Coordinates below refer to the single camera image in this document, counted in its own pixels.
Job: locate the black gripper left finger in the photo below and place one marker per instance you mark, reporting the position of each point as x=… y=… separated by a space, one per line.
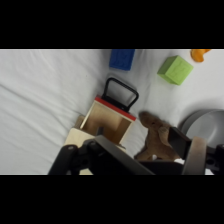
x=100 y=156

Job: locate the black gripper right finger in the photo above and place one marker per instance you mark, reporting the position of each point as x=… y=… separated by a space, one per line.
x=196 y=156

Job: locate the light wooden box with slot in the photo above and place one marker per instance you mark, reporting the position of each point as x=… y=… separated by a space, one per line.
x=75 y=137

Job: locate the grey bowl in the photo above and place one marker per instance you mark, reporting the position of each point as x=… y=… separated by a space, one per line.
x=210 y=122

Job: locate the brown plush animal toy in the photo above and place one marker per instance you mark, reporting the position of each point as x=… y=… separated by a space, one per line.
x=156 y=136

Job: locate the white tablecloth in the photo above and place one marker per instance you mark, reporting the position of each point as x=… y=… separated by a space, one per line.
x=40 y=100

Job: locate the green cube block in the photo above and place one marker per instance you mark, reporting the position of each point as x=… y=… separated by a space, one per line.
x=175 y=69

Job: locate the blue cube block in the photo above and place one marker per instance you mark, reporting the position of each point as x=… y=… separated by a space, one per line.
x=122 y=59

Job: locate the orange toy croissant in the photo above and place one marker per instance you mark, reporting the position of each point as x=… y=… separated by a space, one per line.
x=198 y=54

